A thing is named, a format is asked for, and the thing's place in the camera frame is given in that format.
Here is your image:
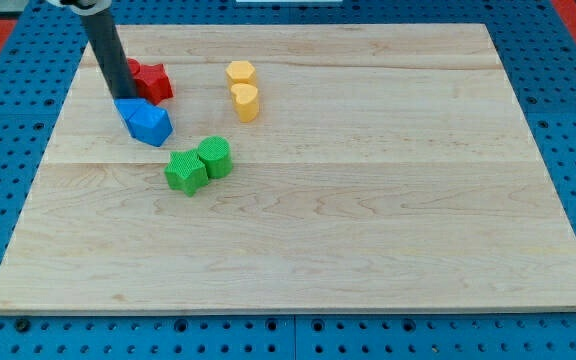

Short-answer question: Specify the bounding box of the red star block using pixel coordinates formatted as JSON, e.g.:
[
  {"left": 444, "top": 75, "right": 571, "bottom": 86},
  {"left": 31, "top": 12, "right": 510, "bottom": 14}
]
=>
[{"left": 132, "top": 64, "right": 174, "bottom": 105}]

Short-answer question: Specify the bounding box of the red circle block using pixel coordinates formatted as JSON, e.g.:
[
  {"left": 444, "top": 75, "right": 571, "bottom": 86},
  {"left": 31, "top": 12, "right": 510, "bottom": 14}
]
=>
[{"left": 127, "top": 58, "right": 141, "bottom": 76}]

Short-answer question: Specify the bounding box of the light wooden board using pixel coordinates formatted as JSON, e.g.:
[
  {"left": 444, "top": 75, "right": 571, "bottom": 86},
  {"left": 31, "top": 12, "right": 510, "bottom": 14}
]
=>
[{"left": 0, "top": 23, "right": 576, "bottom": 316}]

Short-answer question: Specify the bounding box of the green circle block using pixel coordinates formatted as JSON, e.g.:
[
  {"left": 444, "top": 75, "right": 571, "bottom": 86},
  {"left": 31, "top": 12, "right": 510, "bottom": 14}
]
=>
[{"left": 197, "top": 136, "right": 233, "bottom": 179}]

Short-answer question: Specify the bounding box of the green star block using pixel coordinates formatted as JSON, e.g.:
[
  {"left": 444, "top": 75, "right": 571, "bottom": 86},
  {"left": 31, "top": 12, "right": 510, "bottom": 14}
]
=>
[{"left": 164, "top": 149, "right": 209, "bottom": 197}]

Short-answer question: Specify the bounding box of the yellow heart block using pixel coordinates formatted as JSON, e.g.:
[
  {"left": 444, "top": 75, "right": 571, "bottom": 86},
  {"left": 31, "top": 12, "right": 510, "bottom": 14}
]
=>
[{"left": 230, "top": 83, "right": 260, "bottom": 123}]

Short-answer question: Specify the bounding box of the yellow hexagon block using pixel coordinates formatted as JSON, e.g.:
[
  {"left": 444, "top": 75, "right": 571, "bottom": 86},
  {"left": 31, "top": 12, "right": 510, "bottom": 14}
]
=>
[{"left": 225, "top": 60, "right": 257, "bottom": 87}]

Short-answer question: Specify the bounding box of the blue pentagon block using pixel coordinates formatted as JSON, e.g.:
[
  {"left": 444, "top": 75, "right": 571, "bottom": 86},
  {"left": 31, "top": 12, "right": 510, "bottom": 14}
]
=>
[{"left": 127, "top": 104, "right": 173, "bottom": 147}]

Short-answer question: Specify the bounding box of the blue cube block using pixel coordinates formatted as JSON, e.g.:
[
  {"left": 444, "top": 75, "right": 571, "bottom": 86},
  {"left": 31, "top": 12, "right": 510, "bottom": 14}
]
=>
[{"left": 114, "top": 98, "right": 147, "bottom": 137}]

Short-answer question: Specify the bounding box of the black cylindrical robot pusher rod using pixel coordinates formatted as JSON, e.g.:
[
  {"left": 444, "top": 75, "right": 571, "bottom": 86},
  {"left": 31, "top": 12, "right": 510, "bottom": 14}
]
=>
[{"left": 77, "top": 0, "right": 138, "bottom": 99}]

